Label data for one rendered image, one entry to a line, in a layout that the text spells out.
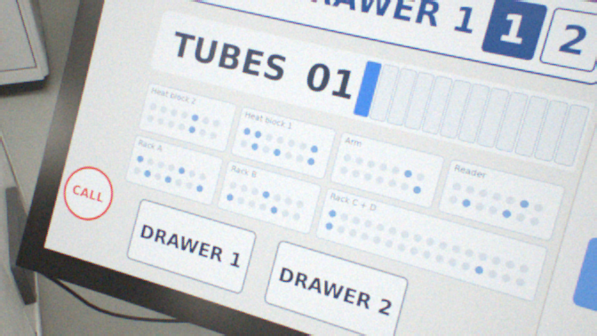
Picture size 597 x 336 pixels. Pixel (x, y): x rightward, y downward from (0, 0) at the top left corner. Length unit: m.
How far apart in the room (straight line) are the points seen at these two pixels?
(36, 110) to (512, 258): 2.14
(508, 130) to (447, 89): 0.05
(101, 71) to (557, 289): 0.35
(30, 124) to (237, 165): 1.94
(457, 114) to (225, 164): 0.16
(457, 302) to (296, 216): 0.12
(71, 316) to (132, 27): 1.29
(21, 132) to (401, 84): 1.99
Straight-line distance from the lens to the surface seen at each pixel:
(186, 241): 0.44
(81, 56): 0.49
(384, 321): 0.42
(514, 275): 0.41
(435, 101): 0.41
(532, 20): 0.42
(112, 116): 0.47
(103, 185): 0.47
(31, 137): 2.28
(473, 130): 0.41
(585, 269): 0.42
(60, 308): 1.72
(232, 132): 0.43
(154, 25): 0.47
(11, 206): 1.51
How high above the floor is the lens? 1.33
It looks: 41 degrees down
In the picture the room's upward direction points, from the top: 4 degrees clockwise
